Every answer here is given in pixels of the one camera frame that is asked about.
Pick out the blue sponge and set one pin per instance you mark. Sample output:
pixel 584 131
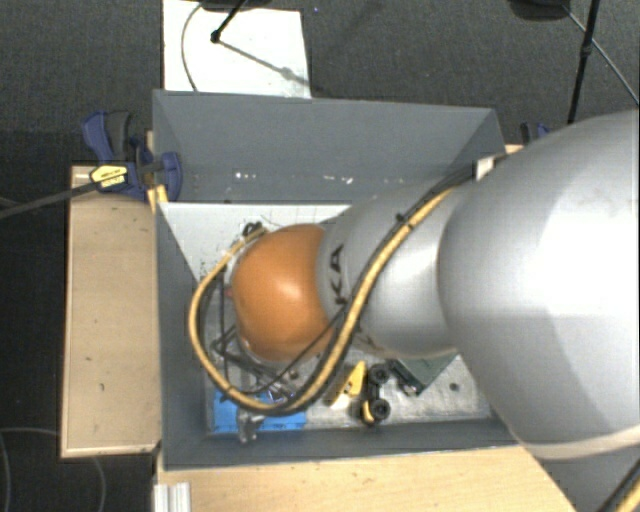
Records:
pixel 225 416

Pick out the yellow toy vehicle black wheels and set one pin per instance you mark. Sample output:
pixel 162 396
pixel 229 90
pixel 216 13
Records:
pixel 351 382

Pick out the pale wood board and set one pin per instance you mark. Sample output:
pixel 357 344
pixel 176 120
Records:
pixel 112 320

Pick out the dark green flat block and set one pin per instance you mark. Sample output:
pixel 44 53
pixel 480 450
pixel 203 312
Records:
pixel 426 373

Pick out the grey metal bin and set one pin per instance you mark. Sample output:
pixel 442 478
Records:
pixel 260 140

